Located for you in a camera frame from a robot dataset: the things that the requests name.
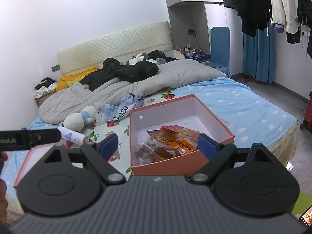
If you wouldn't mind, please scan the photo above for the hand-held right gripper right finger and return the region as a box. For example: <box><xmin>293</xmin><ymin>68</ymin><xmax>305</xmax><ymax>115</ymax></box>
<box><xmin>190</xmin><ymin>134</ymin><xmax>272</xmax><ymax>184</ymax></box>

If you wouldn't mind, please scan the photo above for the grey white wardrobe cabinet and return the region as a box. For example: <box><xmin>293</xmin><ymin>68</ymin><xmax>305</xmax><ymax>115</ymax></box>
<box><xmin>161</xmin><ymin>0</ymin><xmax>213</xmax><ymax>57</ymax></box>

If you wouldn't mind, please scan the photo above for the grey white plush toy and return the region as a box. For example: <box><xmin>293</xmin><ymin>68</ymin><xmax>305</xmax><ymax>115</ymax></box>
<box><xmin>125</xmin><ymin>53</ymin><xmax>150</xmax><ymax>67</ymax></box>

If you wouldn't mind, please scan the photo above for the white printed snack packet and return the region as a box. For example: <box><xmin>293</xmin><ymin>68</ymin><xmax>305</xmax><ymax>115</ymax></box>
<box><xmin>147</xmin><ymin>129</ymin><xmax>164</xmax><ymax>143</ymax></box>

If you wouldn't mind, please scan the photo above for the clear grey snack packet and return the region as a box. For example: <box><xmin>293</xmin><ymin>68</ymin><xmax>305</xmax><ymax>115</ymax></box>
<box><xmin>134</xmin><ymin>143</ymin><xmax>156</xmax><ymax>162</ymax></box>

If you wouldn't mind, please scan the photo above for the pink cardboard box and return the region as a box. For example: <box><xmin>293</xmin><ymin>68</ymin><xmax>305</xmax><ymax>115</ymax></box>
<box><xmin>129</xmin><ymin>94</ymin><xmax>236</xmax><ymax>176</ymax></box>

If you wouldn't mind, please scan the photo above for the white cylinder canister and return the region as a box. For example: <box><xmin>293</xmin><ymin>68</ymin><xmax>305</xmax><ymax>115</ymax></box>
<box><xmin>57</xmin><ymin>126</ymin><xmax>90</xmax><ymax>146</ymax></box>

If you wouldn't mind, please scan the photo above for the smartphone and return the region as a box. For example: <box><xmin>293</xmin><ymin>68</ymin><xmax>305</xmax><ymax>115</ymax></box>
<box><xmin>298</xmin><ymin>204</ymin><xmax>312</xmax><ymax>228</ymax></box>

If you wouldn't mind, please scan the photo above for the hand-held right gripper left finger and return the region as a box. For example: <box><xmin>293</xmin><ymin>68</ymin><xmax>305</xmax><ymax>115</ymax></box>
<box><xmin>43</xmin><ymin>134</ymin><xmax>123</xmax><ymax>184</ymax></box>

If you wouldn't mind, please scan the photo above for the blue covered chair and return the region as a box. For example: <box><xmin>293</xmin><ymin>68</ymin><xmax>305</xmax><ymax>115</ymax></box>
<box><xmin>207</xmin><ymin>26</ymin><xmax>231</xmax><ymax>79</ymax></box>

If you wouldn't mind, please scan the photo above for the orange suitcase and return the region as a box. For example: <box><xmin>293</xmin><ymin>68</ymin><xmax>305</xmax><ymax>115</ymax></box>
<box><xmin>300</xmin><ymin>91</ymin><xmax>312</xmax><ymax>131</ymax></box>

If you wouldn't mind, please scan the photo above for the red yellow cracker packet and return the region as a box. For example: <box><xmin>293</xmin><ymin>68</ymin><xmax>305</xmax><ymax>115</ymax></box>
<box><xmin>160</xmin><ymin>124</ymin><xmax>204</xmax><ymax>143</ymax></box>

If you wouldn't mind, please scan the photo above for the nightstand with bottles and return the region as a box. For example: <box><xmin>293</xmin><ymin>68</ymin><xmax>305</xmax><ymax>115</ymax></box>
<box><xmin>179</xmin><ymin>44</ymin><xmax>212</xmax><ymax>63</ymax></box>

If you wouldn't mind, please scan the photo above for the black clothes heap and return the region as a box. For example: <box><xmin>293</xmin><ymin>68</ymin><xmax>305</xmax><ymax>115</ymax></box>
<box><xmin>79</xmin><ymin>57</ymin><xmax>159</xmax><ymax>91</ymax></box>

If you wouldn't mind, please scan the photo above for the orange nut snack packet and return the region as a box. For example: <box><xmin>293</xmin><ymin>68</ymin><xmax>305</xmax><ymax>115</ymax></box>
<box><xmin>174</xmin><ymin>137</ymin><xmax>198</xmax><ymax>156</ymax></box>

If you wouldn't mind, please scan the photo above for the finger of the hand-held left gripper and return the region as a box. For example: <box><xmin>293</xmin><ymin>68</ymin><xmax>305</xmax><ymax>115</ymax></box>
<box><xmin>27</xmin><ymin>129</ymin><xmax>62</xmax><ymax>149</ymax></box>

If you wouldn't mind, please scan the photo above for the yellow pillow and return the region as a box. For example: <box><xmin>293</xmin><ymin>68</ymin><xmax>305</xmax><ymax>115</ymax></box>
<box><xmin>56</xmin><ymin>65</ymin><xmax>99</xmax><ymax>93</ymax></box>

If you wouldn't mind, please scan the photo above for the cardboard box with clothes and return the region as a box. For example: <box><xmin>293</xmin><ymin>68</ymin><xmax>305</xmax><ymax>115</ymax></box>
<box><xmin>34</xmin><ymin>76</ymin><xmax>59</xmax><ymax>108</ymax></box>

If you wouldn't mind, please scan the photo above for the white blue plush toy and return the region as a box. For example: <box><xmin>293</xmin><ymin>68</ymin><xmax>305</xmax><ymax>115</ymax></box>
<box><xmin>63</xmin><ymin>105</ymin><xmax>97</xmax><ymax>130</ymax></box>

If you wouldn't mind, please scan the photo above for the grey quilt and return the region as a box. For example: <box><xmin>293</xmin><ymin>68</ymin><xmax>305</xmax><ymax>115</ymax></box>
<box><xmin>38</xmin><ymin>59</ymin><xmax>228</xmax><ymax>125</ymax></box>

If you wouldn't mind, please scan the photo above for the blue white plastic bag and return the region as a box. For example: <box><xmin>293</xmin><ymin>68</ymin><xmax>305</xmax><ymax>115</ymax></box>
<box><xmin>95</xmin><ymin>92</ymin><xmax>145</xmax><ymax>121</ymax></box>

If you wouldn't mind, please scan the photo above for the pink box lid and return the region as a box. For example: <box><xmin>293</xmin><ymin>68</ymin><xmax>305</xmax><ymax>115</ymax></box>
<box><xmin>13</xmin><ymin>142</ymin><xmax>67</xmax><ymax>190</ymax></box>

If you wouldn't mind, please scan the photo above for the row of hanging clothes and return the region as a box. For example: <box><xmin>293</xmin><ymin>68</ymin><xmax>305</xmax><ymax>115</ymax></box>
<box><xmin>220</xmin><ymin>0</ymin><xmax>312</xmax><ymax>45</ymax></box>

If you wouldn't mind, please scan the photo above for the blue curtain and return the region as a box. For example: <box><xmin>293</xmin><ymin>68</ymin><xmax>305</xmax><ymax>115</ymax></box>
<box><xmin>242</xmin><ymin>21</ymin><xmax>277</xmax><ymax>85</ymax></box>

